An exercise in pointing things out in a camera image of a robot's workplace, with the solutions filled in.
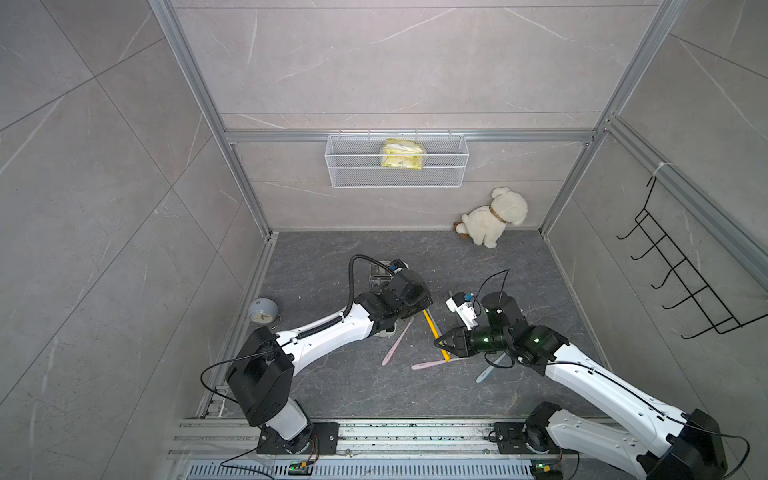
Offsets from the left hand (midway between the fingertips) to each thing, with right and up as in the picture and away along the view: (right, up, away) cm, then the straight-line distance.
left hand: (436, 290), depth 80 cm
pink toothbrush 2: (-3, -23, +6) cm, 24 cm away
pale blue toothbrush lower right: (+14, -25, +4) cm, 29 cm away
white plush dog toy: (+23, +21, +29) cm, 42 cm away
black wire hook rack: (+55, +1, -16) cm, 57 cm away
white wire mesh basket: (-25, +42, +21) cm, 53 cm away
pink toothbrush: (-11, -18, +10) cm, 23 cm away
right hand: (0, -13, -7) cm, 14 cm away
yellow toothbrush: (-1, -10, -7) cm, 12 cm away
